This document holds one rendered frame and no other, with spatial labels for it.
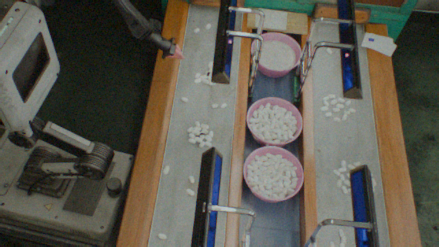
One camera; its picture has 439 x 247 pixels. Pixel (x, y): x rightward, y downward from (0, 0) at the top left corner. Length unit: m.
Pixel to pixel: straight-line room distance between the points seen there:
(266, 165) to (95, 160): 0.75
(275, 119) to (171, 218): 0.70
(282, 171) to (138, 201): 0.65
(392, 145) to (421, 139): 1.11
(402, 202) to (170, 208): 0.99
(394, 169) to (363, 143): 0.18
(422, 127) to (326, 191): 1.49
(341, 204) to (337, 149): 0.28
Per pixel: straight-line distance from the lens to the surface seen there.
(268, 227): 2.10
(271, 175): 2.14
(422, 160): 3.38
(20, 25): 1.68
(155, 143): 2.14
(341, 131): 2.34
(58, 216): 2.36
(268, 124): 2.27
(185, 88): 2.35
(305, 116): 2.31
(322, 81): 2.50
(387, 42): 2.77
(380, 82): 2.57
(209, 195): 1.64
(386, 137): 2.37
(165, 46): 2.24
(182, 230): 1.99
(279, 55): 2.56
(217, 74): 1.95
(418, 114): 3.58
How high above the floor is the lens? 2.60
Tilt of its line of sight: 56 degrees down
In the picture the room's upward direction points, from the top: 9 degrees clockwise
